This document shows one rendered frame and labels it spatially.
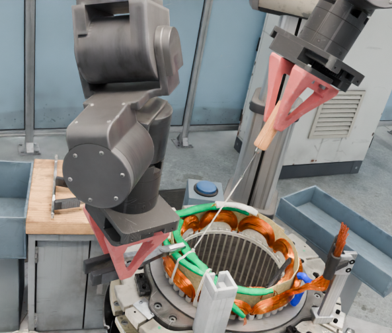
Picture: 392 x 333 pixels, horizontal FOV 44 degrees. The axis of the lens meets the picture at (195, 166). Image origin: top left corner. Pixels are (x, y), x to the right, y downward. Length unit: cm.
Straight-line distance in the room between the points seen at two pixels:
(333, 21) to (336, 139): 276
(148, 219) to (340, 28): 28
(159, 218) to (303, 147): 270
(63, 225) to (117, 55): 43
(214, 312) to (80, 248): 34
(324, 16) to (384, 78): 275
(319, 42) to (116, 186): 28
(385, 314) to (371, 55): 149
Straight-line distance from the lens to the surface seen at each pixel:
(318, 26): 55
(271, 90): 57
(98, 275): 54
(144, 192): 47
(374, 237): 99
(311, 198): 104
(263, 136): 58
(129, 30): 42
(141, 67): 41
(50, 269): 87
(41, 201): 84
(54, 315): 95
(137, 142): 40
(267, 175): 112
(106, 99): 42
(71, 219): 80
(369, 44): 310
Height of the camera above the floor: 155
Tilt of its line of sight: 30 degrees down
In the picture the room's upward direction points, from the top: 12 degrees clockwise
